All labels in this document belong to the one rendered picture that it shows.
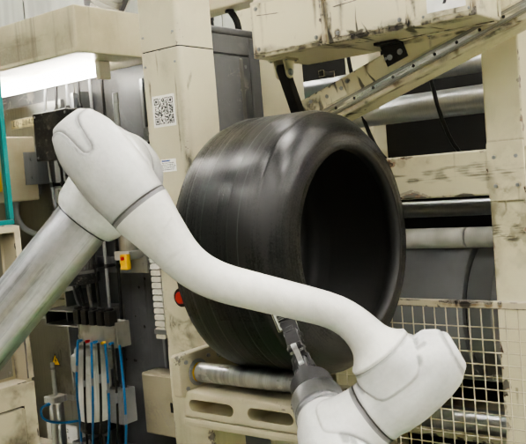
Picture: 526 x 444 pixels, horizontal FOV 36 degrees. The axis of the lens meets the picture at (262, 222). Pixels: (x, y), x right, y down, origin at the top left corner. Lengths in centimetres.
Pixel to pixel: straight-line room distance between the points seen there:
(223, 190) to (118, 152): 41
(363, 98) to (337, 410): 103
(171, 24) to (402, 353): 105
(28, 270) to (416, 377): 67
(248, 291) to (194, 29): 91
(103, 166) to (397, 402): 55
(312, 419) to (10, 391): 92
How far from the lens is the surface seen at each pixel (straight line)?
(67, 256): 140
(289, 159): 158
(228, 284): 121
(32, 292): 142
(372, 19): 191
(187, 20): 195
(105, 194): 122
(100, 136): 124
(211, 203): 160
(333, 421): 123
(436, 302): 202
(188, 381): 186
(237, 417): 177
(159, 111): 195
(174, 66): 192
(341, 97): 210
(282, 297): 120
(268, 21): 208
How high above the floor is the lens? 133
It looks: 3 degrees down
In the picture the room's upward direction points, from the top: 5 degrees counter-clockwise
